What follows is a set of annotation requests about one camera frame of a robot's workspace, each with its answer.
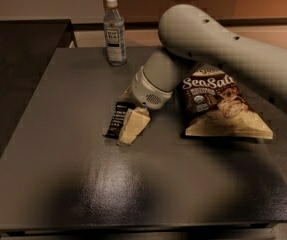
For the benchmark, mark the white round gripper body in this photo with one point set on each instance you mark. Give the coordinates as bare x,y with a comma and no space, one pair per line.
148,93

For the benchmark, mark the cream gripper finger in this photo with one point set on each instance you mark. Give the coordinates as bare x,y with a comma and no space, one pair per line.
127,94
135,122

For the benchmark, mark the black rxbar chocolate bar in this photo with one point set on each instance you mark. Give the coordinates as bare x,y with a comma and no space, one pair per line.
118,119

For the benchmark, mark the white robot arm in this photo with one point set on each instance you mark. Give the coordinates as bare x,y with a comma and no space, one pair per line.
205,61

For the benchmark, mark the sea salt chips bag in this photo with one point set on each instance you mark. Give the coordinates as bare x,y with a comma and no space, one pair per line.
214,106

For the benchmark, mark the clear plastic tea bottle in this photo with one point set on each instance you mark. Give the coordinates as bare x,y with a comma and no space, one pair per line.
114,32

